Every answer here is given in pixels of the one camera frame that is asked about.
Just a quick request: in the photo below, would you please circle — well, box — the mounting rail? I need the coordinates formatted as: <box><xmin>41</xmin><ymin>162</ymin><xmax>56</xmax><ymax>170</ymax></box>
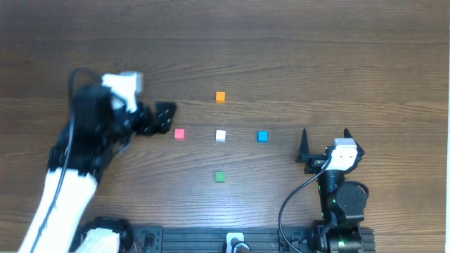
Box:
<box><xmin>133</xmin><ymin>224</ymin><xmax>377</xmax><ymax>253</ymax></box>

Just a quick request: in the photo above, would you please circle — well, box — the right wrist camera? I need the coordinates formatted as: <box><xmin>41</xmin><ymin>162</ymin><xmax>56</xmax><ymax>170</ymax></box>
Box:
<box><xmin>325</xmin><ymin>138</ymin><xmax>359</xmax><ymax>172</ymax></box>

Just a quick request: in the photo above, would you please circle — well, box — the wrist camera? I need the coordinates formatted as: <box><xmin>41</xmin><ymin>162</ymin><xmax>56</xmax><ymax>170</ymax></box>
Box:
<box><xmin>101</xmin><ymin>71</ymin><xmax>145</xmax><ymax>113</ymax></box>
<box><xmin>325</xmin><ymin>138</ymin><xmax>359</xmax><ymax>172</ymax></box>

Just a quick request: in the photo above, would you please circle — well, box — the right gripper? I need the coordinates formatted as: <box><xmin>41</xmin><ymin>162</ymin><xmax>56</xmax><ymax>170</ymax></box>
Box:
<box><xmin>295</xmin><ymin>127</ymin><xmax>366</xmax><ymax>175</ymax></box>

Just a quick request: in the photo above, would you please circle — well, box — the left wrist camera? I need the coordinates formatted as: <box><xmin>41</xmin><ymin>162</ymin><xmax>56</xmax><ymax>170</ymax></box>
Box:
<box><xmin>101</xmin><ymin>71</ymin><xmax>145</xmax><ymax>113</ymax></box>

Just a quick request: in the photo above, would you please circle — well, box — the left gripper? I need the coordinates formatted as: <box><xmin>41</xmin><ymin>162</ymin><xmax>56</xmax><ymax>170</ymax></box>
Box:
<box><xmin>130</xmin><ymin>101</ymin><xmax>178</xmax><ymax>137</ymax></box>

